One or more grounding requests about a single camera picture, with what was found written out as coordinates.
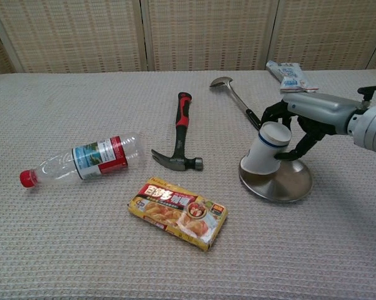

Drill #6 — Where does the white-blue snack bag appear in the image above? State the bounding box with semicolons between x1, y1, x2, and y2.
265;60;319;94

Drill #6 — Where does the right black-silver robot hand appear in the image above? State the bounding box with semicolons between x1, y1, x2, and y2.
260;92;369;162

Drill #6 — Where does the clear plastic bottle red cap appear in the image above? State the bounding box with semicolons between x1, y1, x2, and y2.
19;131;145;189

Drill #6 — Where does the beige waffle-weave tablecloth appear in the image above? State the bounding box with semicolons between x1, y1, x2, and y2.
0;69;376;300

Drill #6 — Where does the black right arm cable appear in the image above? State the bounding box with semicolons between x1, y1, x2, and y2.
357;85;376;103

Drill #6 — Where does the red-black claw hammer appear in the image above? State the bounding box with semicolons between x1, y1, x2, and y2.
151;91;204;172

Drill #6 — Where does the white paper cup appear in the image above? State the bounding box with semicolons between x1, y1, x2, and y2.
240;121;293;176

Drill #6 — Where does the steel ladle black handle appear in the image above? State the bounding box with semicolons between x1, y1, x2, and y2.
209;76;263;129

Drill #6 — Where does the yellow curry box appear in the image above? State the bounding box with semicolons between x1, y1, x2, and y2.
127;177;229;253

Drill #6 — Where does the round metal dish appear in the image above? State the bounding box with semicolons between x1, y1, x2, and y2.
238;156;314;203

